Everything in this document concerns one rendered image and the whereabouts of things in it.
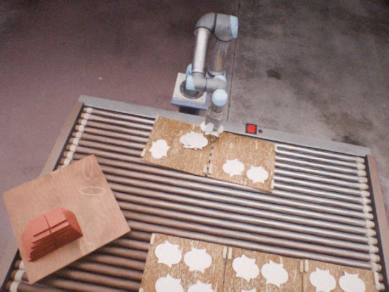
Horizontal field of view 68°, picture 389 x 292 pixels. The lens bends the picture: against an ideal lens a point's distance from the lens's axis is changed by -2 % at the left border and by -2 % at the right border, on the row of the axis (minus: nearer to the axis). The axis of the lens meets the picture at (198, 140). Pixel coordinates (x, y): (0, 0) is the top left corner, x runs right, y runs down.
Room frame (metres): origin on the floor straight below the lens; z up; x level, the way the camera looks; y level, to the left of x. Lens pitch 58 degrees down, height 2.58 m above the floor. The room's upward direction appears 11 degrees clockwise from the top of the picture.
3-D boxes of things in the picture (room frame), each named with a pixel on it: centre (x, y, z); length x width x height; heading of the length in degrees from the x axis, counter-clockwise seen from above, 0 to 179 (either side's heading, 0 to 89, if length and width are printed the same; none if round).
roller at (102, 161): (0.77, -0.18, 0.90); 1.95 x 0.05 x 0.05; 91
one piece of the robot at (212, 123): (0.98, -0.06, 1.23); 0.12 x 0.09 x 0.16; 162
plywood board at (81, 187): (0.37, 0.60, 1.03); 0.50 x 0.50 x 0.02; 41
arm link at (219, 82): (1.10, -0.04, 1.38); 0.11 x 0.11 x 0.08; 5
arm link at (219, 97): (1.01, -0.07, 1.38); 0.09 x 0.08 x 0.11; 5
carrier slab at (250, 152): (0.94, -0.31, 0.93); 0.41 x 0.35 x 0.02; 88
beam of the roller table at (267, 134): (1.19, -0.17, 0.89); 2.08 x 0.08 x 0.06; 91
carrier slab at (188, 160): (0.96, 0.11, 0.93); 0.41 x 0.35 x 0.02; 86
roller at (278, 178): (0.87, -0.18, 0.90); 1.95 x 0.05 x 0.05; 91
